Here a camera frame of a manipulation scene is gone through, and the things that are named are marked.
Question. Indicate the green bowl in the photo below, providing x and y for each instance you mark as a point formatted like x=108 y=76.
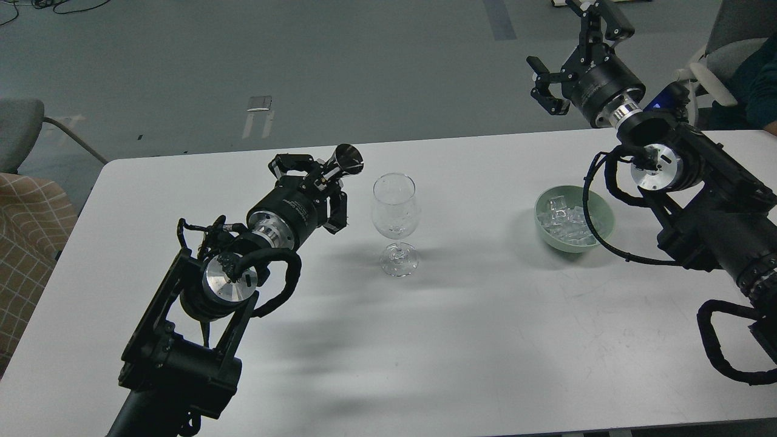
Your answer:
x=600 y=212

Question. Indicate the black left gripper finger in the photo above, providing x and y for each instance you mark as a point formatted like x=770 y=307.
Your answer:
x=284 y=163
x=335 y=207

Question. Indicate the beige checkered cushion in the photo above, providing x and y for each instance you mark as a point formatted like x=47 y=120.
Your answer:
x=37 y=218

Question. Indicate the steel double jigger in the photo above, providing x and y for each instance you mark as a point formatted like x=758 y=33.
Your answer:
x=345 y=161

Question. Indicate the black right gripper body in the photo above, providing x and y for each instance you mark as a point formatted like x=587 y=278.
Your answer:
x=596 y=84

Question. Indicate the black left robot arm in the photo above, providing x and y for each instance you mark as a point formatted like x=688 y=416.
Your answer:
x=180 y=364

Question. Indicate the person in teal sweater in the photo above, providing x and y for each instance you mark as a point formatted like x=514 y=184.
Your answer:
x=753 y=85

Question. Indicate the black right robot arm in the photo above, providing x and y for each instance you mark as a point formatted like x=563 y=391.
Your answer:
x=713 y=212

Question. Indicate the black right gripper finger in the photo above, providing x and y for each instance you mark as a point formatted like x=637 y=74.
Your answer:
x=603 y=26
x=541 y=91

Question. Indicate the clear wine glass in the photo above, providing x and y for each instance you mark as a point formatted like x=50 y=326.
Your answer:
x=395 y=214

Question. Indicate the grey office chair right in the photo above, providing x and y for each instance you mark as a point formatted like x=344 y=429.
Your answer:
x=740 y=27

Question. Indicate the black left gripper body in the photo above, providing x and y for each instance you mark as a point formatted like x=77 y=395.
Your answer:
x=290 y=213

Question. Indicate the pile of ice cubes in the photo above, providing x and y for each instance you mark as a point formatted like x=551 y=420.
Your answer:
x=565 y=224

